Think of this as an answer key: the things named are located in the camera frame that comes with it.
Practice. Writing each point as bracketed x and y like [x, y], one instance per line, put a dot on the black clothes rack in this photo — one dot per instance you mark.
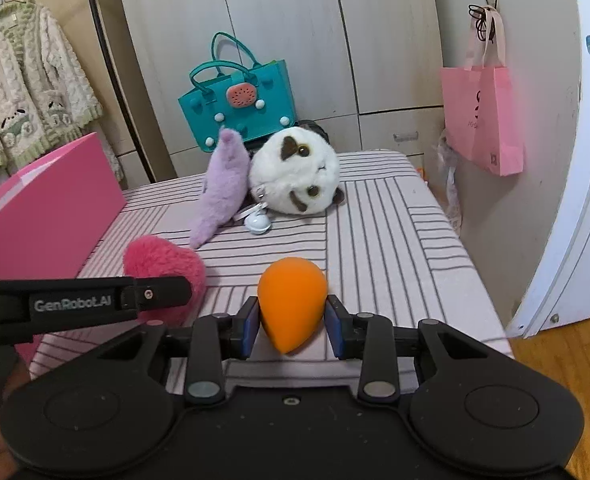
[120, 100]

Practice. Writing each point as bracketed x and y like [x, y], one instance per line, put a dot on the purple plush toy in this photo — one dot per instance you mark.
[220, 195]

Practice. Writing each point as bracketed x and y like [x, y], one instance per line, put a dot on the pink shopping bag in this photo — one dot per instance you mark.
[480, 115]

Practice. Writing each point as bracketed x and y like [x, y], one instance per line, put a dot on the pink fluffy plush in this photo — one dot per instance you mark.
[160, 260]

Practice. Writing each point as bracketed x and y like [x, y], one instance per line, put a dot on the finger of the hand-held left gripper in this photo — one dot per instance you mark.
[150, 292]

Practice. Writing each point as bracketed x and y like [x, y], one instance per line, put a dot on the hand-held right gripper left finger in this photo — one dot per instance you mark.
[251, 327]

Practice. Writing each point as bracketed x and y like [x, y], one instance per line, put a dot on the white panda plush toy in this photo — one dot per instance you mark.
[295, 170]

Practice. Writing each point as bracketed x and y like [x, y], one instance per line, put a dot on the striped table cover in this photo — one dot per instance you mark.
[390, 250]

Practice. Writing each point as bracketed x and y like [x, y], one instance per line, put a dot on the white and green fleece cardigan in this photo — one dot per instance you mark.
[25, 90]

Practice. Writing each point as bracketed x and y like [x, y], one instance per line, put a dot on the white door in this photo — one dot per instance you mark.
[575, 185]

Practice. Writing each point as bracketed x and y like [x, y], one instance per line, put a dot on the orange makeup sponge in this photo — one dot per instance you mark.
[292, 300]

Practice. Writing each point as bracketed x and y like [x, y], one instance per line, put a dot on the white plastic bag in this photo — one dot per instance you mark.
[450, 180]

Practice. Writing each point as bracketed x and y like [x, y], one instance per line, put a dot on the pink storage box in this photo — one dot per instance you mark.
[40, 210]

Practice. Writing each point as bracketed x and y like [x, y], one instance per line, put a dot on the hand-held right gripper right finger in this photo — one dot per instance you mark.
[332, 327]

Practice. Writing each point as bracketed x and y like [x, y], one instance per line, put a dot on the teal felt tote bag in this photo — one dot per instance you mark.
[240, 120]

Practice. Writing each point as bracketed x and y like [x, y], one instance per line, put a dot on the grey wardrobe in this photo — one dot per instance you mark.
[300, 35]

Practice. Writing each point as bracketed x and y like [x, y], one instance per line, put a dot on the black suitcase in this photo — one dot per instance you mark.
[315, 130]

